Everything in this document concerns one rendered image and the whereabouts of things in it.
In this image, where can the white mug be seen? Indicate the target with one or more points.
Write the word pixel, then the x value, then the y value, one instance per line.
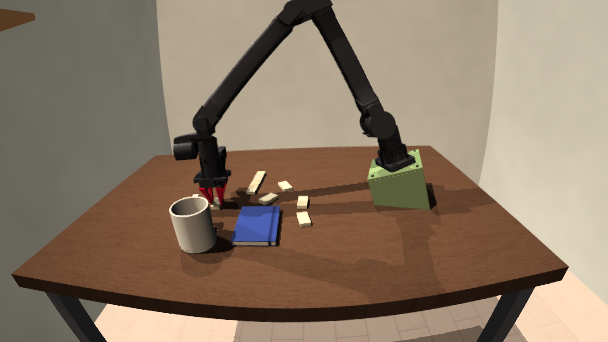
pixel 195 233

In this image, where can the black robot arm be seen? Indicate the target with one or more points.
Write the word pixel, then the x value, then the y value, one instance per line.
pixel 378 123

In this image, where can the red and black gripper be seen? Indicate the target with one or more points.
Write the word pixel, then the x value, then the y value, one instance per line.
pixel 211 173

